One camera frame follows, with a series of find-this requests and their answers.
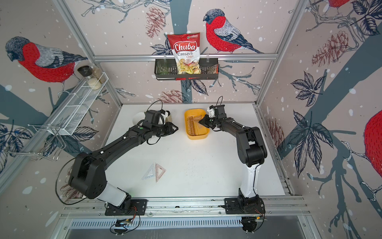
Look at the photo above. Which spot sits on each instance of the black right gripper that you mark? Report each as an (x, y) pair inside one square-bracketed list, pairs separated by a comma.
[(204, 119)]

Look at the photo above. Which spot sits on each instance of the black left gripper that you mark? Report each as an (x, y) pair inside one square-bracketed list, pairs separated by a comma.
[(169, 125)]

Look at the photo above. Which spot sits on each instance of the yellow plastic storage box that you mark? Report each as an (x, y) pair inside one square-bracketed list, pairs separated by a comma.
[(200, 132)]

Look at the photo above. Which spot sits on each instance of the pink long stencil ruler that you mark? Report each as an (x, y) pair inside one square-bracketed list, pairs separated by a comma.
[(191, 127)]

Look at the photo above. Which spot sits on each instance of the clear triangle set square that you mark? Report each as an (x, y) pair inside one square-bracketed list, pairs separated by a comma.
[(150, 173)]

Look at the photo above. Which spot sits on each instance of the pink triangle set square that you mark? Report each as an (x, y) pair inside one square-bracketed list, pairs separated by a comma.
[(159, 171), (196, 120)]

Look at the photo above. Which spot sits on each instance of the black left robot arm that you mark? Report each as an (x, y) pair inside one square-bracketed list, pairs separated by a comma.
[(88, 172)]

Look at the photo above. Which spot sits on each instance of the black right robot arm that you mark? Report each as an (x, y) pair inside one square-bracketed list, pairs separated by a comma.
[(251, 151)]

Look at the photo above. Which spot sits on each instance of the white bowl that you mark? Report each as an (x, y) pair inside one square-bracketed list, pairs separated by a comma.
[(139, 118)]

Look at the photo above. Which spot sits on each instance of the red Chuba chips bag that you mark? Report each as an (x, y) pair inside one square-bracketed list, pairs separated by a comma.
[(186, 50)]

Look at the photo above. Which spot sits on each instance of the glass jar on shelf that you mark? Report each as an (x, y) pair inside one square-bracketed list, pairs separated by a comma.
[(98, 73)]

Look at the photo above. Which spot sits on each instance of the black lid jar on shelf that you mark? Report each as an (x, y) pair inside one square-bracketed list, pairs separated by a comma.
[(86, 72)]

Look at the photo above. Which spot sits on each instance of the black wire wall basket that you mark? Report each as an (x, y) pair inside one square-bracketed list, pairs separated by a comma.
[(205, 69)]

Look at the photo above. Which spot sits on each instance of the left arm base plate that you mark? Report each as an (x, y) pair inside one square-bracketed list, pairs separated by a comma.
[(129, 207)]

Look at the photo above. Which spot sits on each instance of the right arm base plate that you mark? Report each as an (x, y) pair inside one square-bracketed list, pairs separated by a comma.
[(254, 205)]

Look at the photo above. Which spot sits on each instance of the white wire wall shelf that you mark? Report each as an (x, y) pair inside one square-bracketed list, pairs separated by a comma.
[(77, 105)]

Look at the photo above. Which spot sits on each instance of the chrome wire rack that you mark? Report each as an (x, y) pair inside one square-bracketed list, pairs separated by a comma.
[(36, 142)]

